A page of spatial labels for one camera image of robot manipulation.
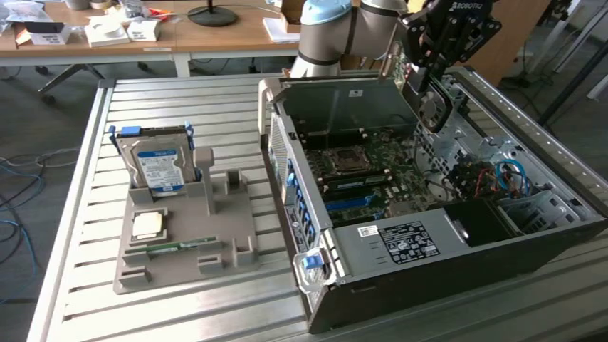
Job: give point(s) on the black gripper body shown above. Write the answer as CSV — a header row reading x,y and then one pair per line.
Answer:
x,y
465,9

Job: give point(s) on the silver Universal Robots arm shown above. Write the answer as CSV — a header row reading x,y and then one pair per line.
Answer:
x,y
322,39

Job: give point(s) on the white desk leg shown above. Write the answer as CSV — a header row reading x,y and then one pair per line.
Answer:
x,y
554,35

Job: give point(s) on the brown cardboard box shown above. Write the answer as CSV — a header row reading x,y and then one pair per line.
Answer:
x,y
290,12

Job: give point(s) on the white paper stack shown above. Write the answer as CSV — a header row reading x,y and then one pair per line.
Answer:
x,y
282,33

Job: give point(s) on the perforated metal disk bay cage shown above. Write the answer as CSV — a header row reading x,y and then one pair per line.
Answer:
x,y
448,149

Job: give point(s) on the green motherboard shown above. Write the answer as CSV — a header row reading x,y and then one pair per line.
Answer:
x,y
404,171

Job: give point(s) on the installed green RAM stick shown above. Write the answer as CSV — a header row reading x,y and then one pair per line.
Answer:
x,y
353,182

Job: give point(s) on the black round lamp base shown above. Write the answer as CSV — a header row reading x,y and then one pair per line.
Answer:
x,y
212,17

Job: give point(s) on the blue slot retention latch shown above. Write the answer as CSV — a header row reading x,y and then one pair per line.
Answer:
x,y
305,219
298,197
312,238
290,172

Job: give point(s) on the blue expansion slot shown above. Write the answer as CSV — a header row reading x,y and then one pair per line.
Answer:
x,y
346,204

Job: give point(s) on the small metal disk bay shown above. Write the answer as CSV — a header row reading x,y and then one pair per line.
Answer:
x,y
545,213

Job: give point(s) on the orange packet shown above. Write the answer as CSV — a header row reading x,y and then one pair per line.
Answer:
x,y
161,15

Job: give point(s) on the small white printed box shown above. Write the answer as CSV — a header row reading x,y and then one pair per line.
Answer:
x,y
142,31

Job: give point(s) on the grey power supply unit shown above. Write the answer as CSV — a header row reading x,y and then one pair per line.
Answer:
x,y
350,249

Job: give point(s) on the white box with tape roll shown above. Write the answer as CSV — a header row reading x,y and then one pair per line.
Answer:
x,y
106,33

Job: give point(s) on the hard disk in blue caddy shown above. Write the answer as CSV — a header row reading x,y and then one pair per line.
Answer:
x,y
156,167

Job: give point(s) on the blue case release tab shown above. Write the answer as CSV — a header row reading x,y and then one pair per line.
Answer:
x,y
313,263

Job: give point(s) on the beige tape roll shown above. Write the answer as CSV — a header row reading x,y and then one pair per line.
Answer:
x,y
100,3

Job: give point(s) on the open black PC case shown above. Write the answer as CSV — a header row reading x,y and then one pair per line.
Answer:
x,y
426,285

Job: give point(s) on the grey plastic parts rack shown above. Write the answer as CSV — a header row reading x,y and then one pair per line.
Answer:
x,y
189,217

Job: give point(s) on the grey cup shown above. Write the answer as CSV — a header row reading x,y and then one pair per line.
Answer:
x,y
77,3

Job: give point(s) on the wooden desk with wheeled legs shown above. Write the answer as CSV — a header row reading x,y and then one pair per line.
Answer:
x,y
70,50

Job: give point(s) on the loose green RAM stick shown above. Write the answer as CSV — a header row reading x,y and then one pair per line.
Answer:
x,y
180,245

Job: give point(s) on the CPU chip with metal lid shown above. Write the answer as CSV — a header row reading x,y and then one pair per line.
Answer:
x,y
145,225

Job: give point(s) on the white labelled cardboard box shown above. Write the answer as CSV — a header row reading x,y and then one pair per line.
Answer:
x,y
49,38

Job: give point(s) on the black flat device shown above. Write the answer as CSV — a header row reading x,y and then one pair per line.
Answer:
x,y
42,28

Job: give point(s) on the clear plastic bag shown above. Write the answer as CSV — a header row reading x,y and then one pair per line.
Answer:
x,y
18,10

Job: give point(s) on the dark metal post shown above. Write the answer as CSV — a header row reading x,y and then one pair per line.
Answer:
x,y
569,89

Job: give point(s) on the CPU socket with metal frame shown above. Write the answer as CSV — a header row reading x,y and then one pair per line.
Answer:
x,y
346,158

